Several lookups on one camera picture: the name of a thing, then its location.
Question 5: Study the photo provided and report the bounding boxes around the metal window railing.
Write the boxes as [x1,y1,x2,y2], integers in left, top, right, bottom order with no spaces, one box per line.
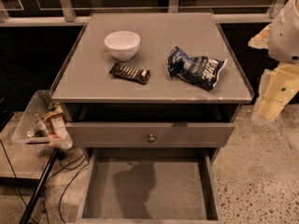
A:
[0,0,288,27]

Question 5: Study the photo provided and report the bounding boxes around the open grey middle drawer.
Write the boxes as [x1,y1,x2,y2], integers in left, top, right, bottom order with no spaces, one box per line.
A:
[76,148,224,224]

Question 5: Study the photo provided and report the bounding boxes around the black tripod leg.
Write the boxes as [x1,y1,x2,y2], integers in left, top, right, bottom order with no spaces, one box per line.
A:
[19,148,59,224]

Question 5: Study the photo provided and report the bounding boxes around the grey top drawer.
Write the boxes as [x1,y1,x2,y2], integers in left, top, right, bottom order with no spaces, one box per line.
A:
[66,122,235,148]

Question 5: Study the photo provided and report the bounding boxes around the grey drawer cabinet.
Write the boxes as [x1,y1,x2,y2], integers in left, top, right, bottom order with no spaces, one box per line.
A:
[50,12,255,224]

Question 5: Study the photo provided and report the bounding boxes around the black snack bar wrapper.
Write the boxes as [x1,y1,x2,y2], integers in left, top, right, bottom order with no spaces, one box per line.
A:
[109,63,150,85]

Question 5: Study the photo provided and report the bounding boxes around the round metal drawer knob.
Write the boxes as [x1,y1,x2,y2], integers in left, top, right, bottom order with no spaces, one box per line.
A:
[148,133,156,143]

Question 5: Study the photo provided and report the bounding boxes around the clear plastic bin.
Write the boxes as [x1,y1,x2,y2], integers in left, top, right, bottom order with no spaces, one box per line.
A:
[11,90,73,155]

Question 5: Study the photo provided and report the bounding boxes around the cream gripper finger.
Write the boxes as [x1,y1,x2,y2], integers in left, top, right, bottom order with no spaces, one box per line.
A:
[248,25,270,49]
[252,63,299,125]

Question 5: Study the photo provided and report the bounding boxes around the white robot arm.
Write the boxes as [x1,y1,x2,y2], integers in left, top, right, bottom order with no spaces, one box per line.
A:
[248,0,299,125]

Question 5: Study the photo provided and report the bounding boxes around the black floor cable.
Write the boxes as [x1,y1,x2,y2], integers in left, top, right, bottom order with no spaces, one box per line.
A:
[40,147,90,224]

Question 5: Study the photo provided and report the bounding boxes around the orange snack packet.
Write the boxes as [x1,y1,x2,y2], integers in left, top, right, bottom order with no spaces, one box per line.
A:
[41,106,66,138]

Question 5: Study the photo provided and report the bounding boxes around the white ceramic bowl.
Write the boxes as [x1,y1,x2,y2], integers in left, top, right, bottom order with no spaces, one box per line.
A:
[104,31,141,61]

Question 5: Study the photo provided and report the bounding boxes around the blue chip bag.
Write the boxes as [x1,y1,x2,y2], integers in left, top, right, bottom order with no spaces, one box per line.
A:
[166,47,227,91]

